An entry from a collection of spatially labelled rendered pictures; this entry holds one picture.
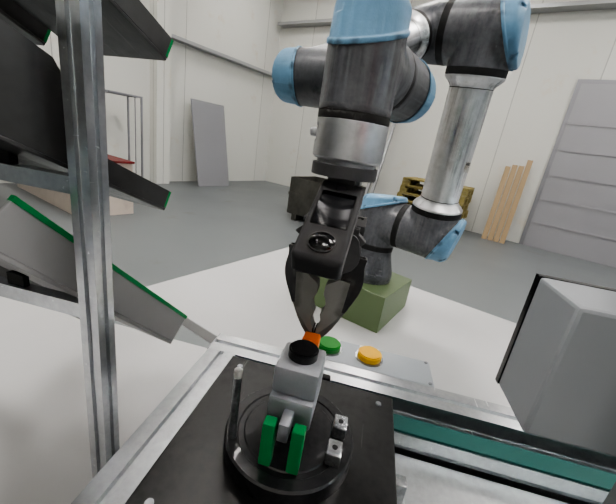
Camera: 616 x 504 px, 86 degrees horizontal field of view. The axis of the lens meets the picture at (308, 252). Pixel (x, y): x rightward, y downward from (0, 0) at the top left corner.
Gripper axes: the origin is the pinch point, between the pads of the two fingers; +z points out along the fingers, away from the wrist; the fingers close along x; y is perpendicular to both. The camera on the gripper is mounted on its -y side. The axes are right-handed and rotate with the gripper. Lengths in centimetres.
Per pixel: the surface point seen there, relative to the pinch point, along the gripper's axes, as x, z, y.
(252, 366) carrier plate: 8.4, 10.1, 3.7
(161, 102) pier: 437, -51, 602
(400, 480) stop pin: -12.5, 10.5, -7.0
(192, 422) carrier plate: 11.1, 10.1, -8.0
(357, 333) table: -6.8, 21.3, 39.0
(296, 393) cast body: -0.3, 1.1, -9.4
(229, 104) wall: 383, -78, 793
